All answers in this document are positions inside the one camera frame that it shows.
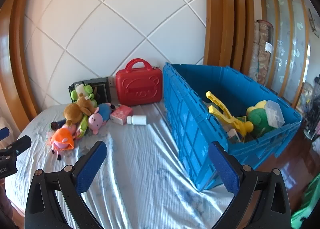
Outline green bag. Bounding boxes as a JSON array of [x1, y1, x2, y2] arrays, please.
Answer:
[[291, 172, 320, 229]]

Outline dark clothes pile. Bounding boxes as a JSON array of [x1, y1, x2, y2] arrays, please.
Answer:
[[300, 75, 320, 142]]

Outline blue plastic crate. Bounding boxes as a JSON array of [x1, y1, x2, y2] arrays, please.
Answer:
[[163, 62, 302, 192]]

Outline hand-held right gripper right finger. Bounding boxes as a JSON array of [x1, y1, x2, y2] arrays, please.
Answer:
[[209, 141, 292, 229]]

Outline pink flowered tissue pack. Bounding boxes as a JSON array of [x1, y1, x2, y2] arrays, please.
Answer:
[[110, 105, 133, 126]]

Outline wooden frosted glass partition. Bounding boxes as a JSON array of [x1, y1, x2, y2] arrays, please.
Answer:
[[255, 0, 312, 106]]

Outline white plastic bottle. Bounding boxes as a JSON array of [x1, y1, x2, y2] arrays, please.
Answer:
[[127, 115, 148, 125]]

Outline green snack packet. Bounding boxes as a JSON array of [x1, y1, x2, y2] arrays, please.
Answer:
[[75, 115, 89, 140]]

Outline clear plastic box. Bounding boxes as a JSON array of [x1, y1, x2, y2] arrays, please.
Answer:
[[264, 100, 285, 128]]

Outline yellow plastic tongs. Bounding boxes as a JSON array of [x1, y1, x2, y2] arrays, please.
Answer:
[[206, 91, 254, 137]]

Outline yellow and green plush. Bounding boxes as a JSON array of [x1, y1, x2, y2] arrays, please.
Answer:
[[246, 100, 275, 140]]

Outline wooden headboard frame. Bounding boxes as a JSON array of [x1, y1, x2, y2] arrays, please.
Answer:
[[0, 0, 255, 130]]

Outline red toy suitcase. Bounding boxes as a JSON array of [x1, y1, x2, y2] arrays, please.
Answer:
[[115, 58, 163, 107]]

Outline light blue bed sheet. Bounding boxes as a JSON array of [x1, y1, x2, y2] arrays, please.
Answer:
[[5, 100, 240, 229]]

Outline black box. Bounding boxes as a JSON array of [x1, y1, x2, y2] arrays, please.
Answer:
[[69, 77, 112, 105]]

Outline pink pig plush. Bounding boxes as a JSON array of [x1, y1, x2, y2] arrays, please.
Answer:
[[61, 123, 78, 136]]

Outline rolled patterned carpet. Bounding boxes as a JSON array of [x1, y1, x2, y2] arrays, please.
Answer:
[[249, 19, 274, 85]]

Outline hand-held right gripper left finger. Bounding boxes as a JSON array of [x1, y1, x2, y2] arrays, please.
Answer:
[[24, 140, 107, 229]]

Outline brown bear plush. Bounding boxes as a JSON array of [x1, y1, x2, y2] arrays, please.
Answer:
[[64, 95, 97, 123]]

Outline green plush toy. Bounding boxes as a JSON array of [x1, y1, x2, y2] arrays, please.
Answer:
[[84, 85, 98, 107], [71, 89, 84, 102]]

